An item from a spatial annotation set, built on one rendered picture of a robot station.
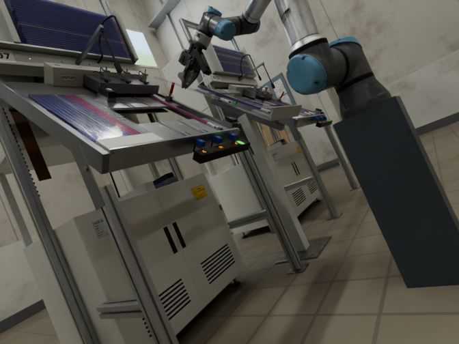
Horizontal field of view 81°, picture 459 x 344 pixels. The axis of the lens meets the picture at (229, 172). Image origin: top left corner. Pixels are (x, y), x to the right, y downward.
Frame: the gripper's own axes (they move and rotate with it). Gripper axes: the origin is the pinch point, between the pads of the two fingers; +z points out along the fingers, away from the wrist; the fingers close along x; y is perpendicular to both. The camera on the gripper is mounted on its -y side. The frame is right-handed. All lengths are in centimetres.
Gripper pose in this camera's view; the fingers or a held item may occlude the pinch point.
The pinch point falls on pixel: (186, 87)
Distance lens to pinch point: 136.8
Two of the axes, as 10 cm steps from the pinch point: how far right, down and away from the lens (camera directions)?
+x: -5.1, 1.0, -8.5
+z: -4.6, 8.1, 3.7
